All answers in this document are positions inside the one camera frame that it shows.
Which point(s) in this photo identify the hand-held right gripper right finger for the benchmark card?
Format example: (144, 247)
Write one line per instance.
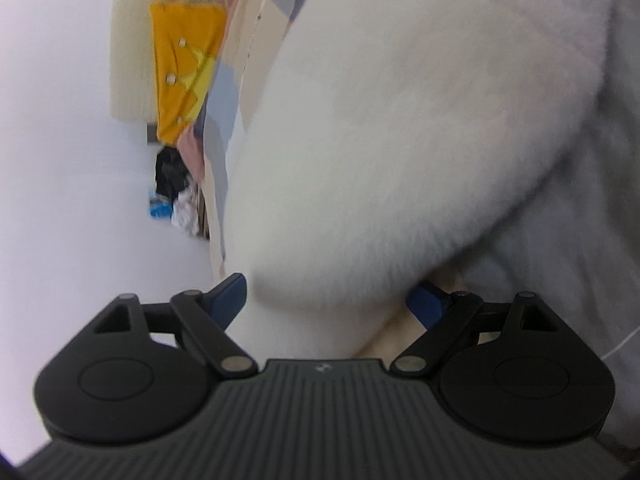
(425, 306)

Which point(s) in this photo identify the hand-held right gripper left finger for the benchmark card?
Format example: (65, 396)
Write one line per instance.
(229, 300)

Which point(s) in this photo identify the white fluffy blanket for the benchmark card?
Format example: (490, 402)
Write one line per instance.
(400, 135)

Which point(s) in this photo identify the black clothes pile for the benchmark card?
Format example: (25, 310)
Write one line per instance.
(172, 172)

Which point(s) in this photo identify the brown cardboard box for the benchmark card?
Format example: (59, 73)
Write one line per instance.
(204, 210)

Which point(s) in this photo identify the white crumpled cloth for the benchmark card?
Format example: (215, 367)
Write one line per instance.
(186, 212)

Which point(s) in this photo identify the blue packet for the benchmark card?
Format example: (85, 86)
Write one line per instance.
(160, 207)

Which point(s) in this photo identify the patchwork checkered duvet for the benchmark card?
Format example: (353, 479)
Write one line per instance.
(560, 270)

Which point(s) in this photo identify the yellow crown pillow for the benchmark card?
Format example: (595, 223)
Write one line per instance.
(185, 60)

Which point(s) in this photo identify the cream quilted headboard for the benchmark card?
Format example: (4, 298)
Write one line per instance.
(132, 50)

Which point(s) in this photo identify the dark wall socket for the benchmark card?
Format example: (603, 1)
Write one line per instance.
(151, 134)

